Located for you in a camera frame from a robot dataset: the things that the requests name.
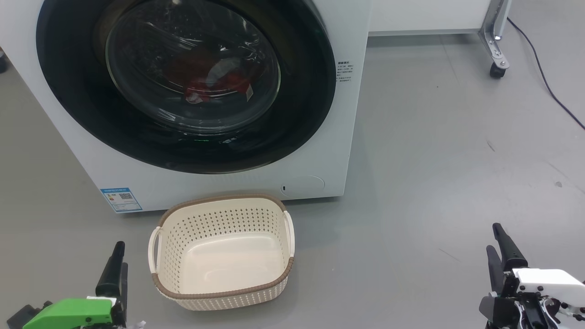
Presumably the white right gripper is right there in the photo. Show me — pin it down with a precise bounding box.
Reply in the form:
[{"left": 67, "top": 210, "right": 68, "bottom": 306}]
[{"left": 479, "top": 223, "right": 585, "bottom": 329}]

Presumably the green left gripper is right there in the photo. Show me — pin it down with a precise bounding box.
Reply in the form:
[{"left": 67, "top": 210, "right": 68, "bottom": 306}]
[{"left": 23, "top": 241, "right": 129, "bottom": 329}]

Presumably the washing machine glass door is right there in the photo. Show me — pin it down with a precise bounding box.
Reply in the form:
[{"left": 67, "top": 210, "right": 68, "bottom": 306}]
[{"left": 36, "top": 0, "right": 337, "bottom": 175}]

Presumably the red and white garment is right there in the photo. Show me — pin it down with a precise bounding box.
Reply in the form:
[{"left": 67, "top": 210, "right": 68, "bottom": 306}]
[{"left": 167, "top": 48, "right": 255, "bottom": 104}]

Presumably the cream perforated laundry basket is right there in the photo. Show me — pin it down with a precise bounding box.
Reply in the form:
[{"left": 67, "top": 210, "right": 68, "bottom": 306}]
[{"left": 148, "top": 193, "right": 296, "bottom": 311}]

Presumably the white front-load washing machine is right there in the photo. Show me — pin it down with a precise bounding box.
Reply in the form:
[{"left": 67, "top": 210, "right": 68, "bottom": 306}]
[{"left": 0, "top": 0, "right": 373, "bottom": 213}]

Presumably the grey oval filter access cover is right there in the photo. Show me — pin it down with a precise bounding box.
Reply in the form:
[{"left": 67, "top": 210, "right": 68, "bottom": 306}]
[{"left": 280, "top": 175, "right": 326, "bottom": 198}]

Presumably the blue energy label sticker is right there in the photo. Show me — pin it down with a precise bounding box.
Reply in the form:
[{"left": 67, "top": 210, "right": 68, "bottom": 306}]
[{"left": 100, "top": 187, "right": 143, "bottom": 213}]

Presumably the metal cart leg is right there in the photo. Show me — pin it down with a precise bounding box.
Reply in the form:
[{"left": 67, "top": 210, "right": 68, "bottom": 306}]
[{"left": 479, "top": 0, "right": 511, "bottom": 69}]

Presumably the small text sticker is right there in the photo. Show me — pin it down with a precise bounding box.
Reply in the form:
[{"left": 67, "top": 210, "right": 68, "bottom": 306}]
[{"left": 337, "top": 60, "right": 356, "bottom": 84}]

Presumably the white cabinet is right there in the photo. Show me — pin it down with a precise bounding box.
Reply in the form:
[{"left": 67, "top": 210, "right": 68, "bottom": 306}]
[{"left": 368, "top": 0, "right": 492, "bottom": 37}]

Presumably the black floor cable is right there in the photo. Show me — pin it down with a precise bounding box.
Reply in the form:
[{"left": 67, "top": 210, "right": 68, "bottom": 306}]
[{"left": 506, "top": 17, "right": 585, "bottom": 131}]

